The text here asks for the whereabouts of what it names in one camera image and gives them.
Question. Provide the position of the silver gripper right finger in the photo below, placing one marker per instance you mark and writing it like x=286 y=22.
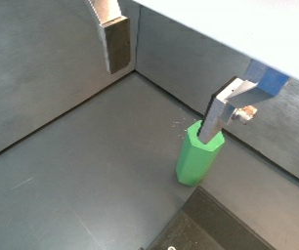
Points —
x=232 y=102

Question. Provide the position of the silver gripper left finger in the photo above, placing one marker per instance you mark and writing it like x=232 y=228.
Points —
x=113 y=28

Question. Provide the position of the green hexagon peg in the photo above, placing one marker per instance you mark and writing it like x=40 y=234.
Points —
x=196 y=156

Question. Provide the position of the black holder plate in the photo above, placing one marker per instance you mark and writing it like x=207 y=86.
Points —
x=205 y=226

